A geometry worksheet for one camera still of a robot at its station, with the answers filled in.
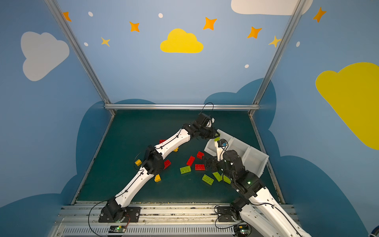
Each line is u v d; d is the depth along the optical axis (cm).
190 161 93
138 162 91
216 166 64
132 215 74
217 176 87
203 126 79
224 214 75
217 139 91
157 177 84
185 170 90
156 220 73
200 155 95
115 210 64
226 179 85
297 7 70
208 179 86
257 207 45
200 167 90
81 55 86
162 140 101
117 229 70
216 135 90
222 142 63
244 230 71
